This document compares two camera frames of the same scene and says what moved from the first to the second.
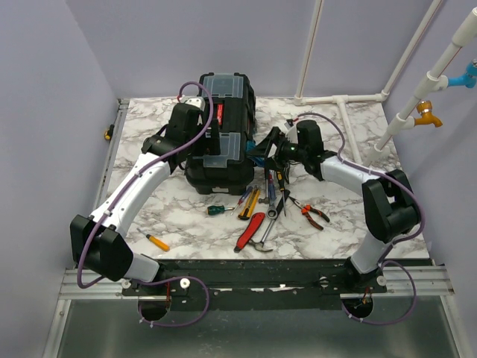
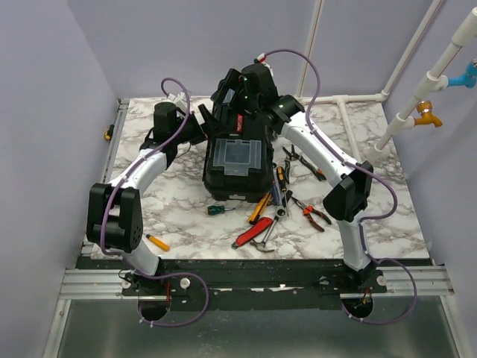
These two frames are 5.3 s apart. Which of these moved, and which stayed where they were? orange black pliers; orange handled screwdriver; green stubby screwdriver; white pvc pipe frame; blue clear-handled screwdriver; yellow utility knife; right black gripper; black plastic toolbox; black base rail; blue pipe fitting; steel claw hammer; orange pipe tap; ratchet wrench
Moved: right black gripper; ratchet wrench; blue clear-handled screwdriver; black plastic toolbox; yellow utility knife
Stayed: orange black pliers; green stubby screwdriver; white pvc pipe frame; black base rail; blue pipe fitting; orange pipe tap; steel claw hammer; orange handled screwdriver
